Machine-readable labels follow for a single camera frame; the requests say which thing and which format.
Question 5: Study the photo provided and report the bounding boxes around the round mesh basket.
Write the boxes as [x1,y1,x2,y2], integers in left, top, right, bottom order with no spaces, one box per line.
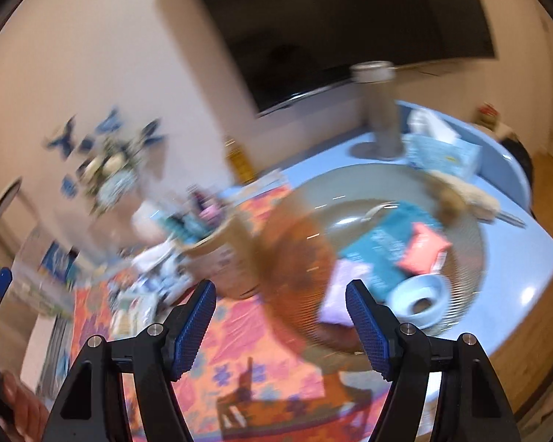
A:
[253,166,487,373]

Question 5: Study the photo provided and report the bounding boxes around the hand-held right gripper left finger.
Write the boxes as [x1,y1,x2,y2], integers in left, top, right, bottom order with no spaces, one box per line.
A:
[44,278,218,442]

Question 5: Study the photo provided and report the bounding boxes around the grey cylindrical appliance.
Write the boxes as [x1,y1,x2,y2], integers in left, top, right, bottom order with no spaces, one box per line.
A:
[349,61,407,161]

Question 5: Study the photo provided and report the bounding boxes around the red packet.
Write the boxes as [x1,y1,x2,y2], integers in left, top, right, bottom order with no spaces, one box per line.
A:
[399,222,452,273]

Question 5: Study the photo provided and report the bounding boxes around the blue tissue box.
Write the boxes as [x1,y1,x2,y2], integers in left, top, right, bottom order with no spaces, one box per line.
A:
[404,108,484,179]

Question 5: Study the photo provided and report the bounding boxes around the clear plastic box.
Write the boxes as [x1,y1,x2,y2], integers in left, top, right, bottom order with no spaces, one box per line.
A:
[14,225,81,318]

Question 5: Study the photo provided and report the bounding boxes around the pile of small packets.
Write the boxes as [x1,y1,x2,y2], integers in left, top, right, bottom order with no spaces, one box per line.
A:
[111,239,192,337]

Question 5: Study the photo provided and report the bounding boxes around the dark cloth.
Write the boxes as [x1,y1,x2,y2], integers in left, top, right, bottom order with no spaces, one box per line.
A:
[498,126,533,180]

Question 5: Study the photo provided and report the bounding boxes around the red figurine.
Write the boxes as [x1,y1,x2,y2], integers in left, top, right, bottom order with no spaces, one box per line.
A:
[477,102,501,127]

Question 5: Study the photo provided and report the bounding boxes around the person's left hand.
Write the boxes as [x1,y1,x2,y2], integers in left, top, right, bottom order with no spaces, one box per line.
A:
[0,371,49,442]

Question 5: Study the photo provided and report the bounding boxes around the black wall television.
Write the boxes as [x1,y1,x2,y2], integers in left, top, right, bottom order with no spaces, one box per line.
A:
[184,0,496,116]

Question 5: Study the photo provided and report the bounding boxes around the cardboard basket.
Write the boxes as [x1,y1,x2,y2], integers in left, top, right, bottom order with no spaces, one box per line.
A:
[180,214,263,300]

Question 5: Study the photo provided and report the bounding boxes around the teal packet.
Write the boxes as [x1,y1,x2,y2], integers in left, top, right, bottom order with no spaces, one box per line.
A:
[341,203,443,302]

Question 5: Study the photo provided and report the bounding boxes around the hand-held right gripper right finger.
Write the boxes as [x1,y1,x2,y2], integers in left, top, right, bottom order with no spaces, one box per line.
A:
[345,280,521,442]

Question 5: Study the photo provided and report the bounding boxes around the colourful patterned mat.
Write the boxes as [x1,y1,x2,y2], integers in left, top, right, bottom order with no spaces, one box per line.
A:
[71,184,374,442]

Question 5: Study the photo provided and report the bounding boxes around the lilac cloth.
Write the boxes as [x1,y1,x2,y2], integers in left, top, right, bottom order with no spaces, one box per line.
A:
[318,258,374,327]

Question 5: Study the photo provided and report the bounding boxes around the brown plush toy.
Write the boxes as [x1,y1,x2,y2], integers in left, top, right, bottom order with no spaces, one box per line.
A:
[426,170,501,231]

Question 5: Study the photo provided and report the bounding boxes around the yellow bottle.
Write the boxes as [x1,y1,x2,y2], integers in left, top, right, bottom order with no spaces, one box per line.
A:
[225,136,254,185]

